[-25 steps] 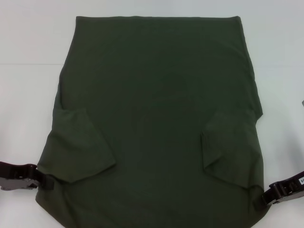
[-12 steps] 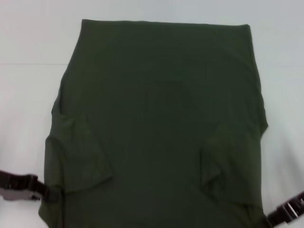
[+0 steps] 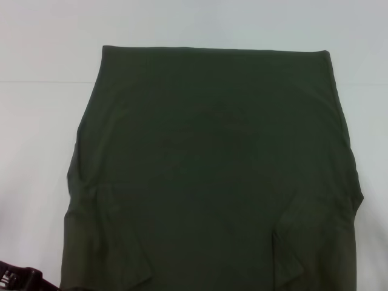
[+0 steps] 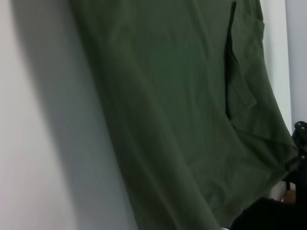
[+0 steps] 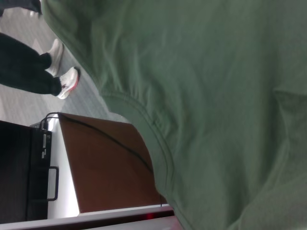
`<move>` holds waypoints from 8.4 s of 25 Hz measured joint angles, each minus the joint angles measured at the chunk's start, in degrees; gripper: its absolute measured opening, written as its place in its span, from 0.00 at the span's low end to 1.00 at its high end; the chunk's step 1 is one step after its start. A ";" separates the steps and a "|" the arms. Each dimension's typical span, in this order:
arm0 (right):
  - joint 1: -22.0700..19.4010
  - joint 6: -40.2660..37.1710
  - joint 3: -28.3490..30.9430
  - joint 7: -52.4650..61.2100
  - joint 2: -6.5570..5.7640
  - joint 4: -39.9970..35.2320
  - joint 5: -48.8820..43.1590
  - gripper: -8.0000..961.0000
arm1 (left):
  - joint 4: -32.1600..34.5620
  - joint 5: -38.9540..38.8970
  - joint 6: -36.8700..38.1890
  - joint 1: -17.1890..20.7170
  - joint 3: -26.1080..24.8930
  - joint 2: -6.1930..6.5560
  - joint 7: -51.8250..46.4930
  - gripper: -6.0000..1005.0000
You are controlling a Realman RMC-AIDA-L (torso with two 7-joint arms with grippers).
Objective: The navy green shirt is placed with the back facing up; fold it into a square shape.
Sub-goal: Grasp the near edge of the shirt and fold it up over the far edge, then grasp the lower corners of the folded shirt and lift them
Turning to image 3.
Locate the dark green shirt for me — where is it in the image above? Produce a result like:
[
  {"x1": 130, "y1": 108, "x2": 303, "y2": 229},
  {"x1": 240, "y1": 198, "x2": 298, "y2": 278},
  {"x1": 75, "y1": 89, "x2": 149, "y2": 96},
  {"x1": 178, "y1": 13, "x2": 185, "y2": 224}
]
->
[{"x1": 58, "y1": 45, "x2": 365, "y2": 291}]

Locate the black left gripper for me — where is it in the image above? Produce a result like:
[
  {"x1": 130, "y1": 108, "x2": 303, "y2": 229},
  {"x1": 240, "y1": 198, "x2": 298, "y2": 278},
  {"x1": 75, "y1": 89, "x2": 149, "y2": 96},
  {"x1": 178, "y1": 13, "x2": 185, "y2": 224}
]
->
[{"x1": 0, "y1": 259, "x2": 59, "y2": 291}]

